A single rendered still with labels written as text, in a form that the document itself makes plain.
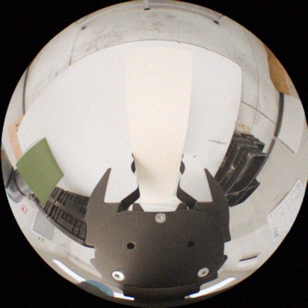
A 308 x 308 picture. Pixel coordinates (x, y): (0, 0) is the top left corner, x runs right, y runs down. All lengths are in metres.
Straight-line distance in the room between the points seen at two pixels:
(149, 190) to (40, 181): 0.39
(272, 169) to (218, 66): 2.57
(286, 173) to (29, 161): 2.97
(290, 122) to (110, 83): 2.54
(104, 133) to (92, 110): 0.06
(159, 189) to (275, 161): 2.60
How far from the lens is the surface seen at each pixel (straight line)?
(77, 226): 0.48
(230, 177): 0.76
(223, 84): 0.21
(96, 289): 0.26
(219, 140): 0.23
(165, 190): 0.16
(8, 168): 0.51
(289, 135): 2.47
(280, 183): 2.65
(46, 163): 0.43
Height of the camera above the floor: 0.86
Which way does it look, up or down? 57 degrees down
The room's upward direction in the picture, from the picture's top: 180 degrees counter-clockwise
